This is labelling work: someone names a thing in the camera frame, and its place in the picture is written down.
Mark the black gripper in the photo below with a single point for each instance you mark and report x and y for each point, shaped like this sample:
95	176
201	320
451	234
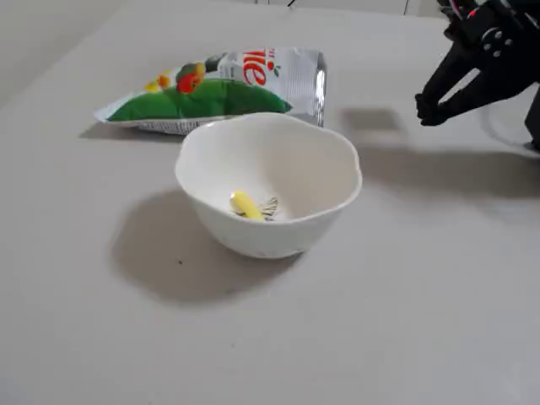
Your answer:
473	63

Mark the yellow veggie straw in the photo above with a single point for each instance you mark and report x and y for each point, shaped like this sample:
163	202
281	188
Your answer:
246	206

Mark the green white veggie straw packet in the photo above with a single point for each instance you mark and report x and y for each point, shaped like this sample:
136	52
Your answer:
206	99

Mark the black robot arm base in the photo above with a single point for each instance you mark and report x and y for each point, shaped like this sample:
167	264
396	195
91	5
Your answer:
535	122

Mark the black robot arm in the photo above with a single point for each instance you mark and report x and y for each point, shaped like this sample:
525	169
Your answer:
529	5

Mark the white ceramic bowl butterfly print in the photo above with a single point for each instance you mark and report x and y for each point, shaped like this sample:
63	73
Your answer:
304	169

